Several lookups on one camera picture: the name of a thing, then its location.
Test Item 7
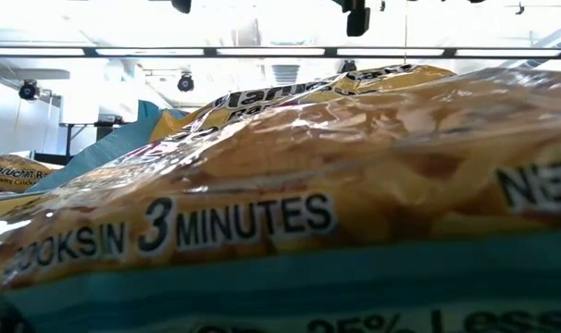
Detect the blue beef ramen pack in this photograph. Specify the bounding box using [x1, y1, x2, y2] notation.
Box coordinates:
[0, 67, 561, 333]

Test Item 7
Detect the black background desk frame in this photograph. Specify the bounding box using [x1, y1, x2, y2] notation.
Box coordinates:
[58, 115, 138, 158]

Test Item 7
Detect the black background cabinet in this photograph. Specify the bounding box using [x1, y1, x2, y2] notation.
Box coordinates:
[33, 152, 74, 167]

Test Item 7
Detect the silver ceiling ventilation duct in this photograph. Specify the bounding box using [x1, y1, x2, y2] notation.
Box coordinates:
[270, 64, 301, 85]

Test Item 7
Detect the yellow creamy chicken ramen pack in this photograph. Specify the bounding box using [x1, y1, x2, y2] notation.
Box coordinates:
[0, 154, 65, 194]

